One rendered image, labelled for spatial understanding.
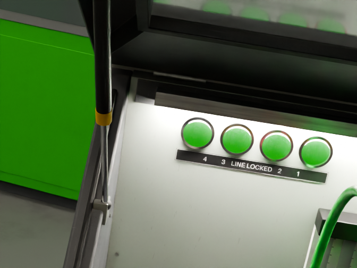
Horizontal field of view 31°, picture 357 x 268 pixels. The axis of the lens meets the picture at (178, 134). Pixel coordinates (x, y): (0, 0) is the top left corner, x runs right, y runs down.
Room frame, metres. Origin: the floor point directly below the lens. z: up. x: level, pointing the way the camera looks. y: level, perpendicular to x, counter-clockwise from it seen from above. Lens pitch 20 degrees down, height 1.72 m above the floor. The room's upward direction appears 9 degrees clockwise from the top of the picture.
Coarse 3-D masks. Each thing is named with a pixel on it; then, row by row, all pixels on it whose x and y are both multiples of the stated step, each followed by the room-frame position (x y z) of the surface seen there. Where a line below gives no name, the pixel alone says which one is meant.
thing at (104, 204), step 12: (96, 0) 0.63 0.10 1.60; (108, 0) 0.64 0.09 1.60; (96, 12) 0.64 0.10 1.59; (108, 12) 0.64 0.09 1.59; (96, 24) 0.64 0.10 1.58; (108, 24) 0.65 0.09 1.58; (96, 36) 0.65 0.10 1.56; (108, 36) 0.65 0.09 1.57; (96, 48) 0.66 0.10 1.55; (108, 48) 0.66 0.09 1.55; (96, 60) 0.67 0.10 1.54; (108, 60) 0.67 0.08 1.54; (96, 72) 0.67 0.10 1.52; (108, 72) 0.67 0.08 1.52; (96, 84) 0.68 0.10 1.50; (108, 84) 0.68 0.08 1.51; (96, 96) 0.69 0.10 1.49; (108, 96) 0.69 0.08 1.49; (96, 108) 0.70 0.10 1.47; (108, 108) 0.70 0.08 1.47; (96, 120) 0.71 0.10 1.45; (108, 120) 0.70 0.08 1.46; (96, 204) 0.77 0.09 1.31; (108, 204) 0.77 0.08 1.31
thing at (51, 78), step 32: (0, 0) 3.23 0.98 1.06; (32, 0) 3.20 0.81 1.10; (64, 0) 3.16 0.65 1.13; (0, 32) 3.24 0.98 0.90; (32, 32) 3.20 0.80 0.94; (64, 32) 3.17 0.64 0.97; (0, 64) 3.23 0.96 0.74; (32, 64) 3.19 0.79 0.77; (64, 64) 3.16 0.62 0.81; (0, 96) 3.23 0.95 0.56; (32, 96) 3.19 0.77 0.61; (64, 96) 3.16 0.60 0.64; (0, 128) 3.23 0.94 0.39; (32, 128) 3.19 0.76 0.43; (64, 128) 3.15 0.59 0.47; (0, 160) 3.22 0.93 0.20; (32, 160) 3.19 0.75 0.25; (64, 160) 3.15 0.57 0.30; (32, 192) 3.23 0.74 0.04; (64, 192) 3.15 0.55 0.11
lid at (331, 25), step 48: (144, 0) 0.70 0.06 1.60; (192, 0) 0.73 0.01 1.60; (240, 0) 0.71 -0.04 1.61; (288, 0) 0.69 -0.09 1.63; (336, 0) 0.68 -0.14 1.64; (144, 48) 0.86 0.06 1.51; (192, 48) 0.83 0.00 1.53; (240, 48) 0.80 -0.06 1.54; (288, 48) 0.79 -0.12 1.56; (336, 48) 0.79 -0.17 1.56; (336, 96) 0.93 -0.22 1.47
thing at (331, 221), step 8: (344, 192) 0.77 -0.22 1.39; (352, 192) 0.74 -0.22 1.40; (336, 200) 0.80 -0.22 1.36; (344, 200) 0.78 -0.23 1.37; (336, 208) 0.80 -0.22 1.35; (328, 216) 0.81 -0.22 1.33; (336, 216) 0.81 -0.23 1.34; (328, 224) 0.82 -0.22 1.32; (328, 232) 0.82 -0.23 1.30; (320, 240) 0.83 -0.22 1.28; (328, 240) 0.83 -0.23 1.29; (320, 248) 0.83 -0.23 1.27; (320, 256) 0.83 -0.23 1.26; (312, 264) 0.84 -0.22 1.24; (320, 264) 0.84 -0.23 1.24
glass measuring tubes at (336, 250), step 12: (324, 216) 0.90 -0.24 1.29; (348, 216) 0.91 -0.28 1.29; (336, 228) 0.89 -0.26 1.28; (348, 228) 0.89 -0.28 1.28; (312, 240) 0.92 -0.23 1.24; (336, 240) 0.92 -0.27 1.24; (348, 240) 0.90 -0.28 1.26; (312, 252) 0.92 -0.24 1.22; (336, 252) 0.92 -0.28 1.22; (348, 252) 0.90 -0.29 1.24; (324, 264) 0.90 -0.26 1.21; (336, 264) 0.92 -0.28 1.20; (348, 264) 0.90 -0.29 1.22
